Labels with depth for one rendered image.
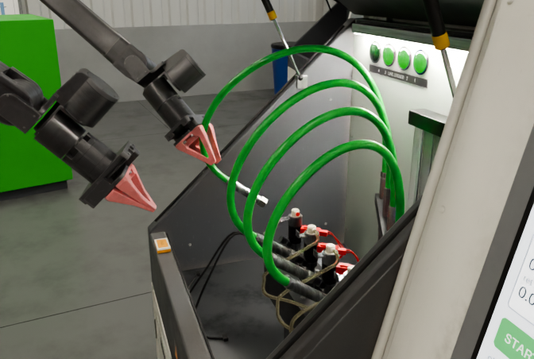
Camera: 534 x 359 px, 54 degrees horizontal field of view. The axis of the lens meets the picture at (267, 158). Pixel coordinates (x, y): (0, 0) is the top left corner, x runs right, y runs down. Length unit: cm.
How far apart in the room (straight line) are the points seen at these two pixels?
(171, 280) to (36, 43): 320
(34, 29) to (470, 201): 374
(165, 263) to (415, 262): 63
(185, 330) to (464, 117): 60
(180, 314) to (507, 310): 61
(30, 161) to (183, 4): 405
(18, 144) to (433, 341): 380
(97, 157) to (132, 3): 671
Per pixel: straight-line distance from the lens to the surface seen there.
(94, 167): 81
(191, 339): 96
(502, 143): 63
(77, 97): 79
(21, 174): 432
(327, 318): 75
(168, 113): 106
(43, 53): 417
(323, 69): 134
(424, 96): 112
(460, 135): 68
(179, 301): 106
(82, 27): 119
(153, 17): 755
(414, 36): 110
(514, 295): 60
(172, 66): 109
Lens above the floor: 153
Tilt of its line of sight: 18 degrees down
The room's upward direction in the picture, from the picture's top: straight up
